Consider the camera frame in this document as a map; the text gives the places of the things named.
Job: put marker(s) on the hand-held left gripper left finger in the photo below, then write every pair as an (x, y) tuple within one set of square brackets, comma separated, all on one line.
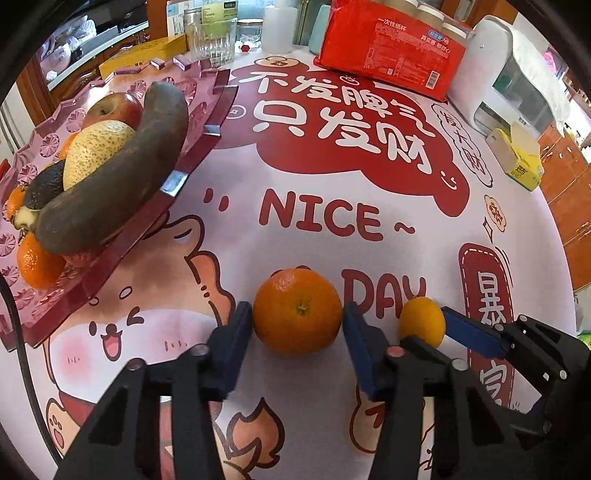
[(231, 346)]

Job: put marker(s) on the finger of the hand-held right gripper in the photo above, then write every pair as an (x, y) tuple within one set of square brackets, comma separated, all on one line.
[(468, 328)]

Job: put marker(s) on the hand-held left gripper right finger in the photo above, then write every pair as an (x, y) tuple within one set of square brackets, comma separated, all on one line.
[(364, 355)]

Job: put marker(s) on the small yellow orange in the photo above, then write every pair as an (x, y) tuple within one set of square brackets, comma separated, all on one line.
[(422, 323)]

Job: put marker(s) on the large orange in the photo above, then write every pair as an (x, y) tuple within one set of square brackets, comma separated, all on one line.
[(295, 318)]

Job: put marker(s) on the brown overripe banana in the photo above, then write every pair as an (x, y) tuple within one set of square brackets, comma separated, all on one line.
[(138, 175)]

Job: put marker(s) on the red apple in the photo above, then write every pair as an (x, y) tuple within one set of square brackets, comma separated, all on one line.
[(115, 110)]

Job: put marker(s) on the pink glass fruit plate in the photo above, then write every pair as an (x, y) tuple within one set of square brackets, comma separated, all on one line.
[(44, 138)]

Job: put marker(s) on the red and white printed tablecloth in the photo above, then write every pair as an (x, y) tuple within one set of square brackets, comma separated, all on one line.
[(323, 258)]

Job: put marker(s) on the wooden drawer cabinet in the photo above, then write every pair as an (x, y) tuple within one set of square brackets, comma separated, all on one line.
[(568, 207)]

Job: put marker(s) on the yellow tissue box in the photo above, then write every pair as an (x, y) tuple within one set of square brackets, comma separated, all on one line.
[(519, 166)]

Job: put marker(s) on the yellow pear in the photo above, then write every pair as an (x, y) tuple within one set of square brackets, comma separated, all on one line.
[(92, 152)]

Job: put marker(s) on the dark avocado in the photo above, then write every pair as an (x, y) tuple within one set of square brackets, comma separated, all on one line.
[(44, 184)]

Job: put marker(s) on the white countertop appliance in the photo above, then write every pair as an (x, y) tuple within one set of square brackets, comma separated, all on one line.
[(489, 69)]

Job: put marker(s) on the red paper cup pack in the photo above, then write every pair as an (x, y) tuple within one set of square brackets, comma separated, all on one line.
[(392, 50)]

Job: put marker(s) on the ribbed glass tumbler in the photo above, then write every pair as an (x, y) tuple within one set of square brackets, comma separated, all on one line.
[(212, 41)]

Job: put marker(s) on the yellow cardboard box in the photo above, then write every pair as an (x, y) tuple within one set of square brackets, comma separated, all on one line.
[(152, 50)]

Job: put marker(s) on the small glass jar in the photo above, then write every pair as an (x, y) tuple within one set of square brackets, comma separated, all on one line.
[(249, 32)]

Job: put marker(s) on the white plastic bottle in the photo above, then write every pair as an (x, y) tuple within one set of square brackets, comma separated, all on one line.
[(279, 27)]

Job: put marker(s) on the mint green cup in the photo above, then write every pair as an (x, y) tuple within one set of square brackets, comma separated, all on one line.
[(316, 32)]

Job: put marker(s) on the metal tin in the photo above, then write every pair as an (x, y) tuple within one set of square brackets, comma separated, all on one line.
[(191, 21)]

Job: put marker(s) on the white and blue carton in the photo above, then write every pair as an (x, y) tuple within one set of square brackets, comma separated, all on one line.
[(175, 18)]

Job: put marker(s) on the plastic bottle with green liquid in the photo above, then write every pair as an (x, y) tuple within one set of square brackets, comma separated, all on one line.
[(219, 11)]

